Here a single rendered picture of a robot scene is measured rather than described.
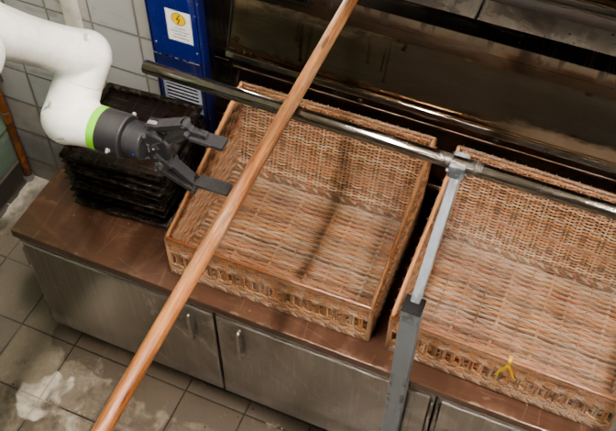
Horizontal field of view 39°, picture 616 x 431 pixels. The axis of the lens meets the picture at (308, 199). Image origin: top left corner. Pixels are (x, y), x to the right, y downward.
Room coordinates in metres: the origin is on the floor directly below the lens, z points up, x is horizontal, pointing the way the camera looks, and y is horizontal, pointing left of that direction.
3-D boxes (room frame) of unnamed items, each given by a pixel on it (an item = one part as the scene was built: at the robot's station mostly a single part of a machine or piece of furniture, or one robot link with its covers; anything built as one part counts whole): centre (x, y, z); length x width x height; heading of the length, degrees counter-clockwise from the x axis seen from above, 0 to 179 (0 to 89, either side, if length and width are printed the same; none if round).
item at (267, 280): (1.40, 0.02, 0.72); 0.56 x 0.49 x 0.28; 68
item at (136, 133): (1.17, 0.31, 1.19); 0.09 x 0.07 x 0.08; 69
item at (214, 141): (1.13, 0.19, 1.26); 0.07 x 0.03 x 0.01; 69
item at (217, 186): (1.13, 0.19, 1.12); 0.07 x 0.03 x 0.01; 69
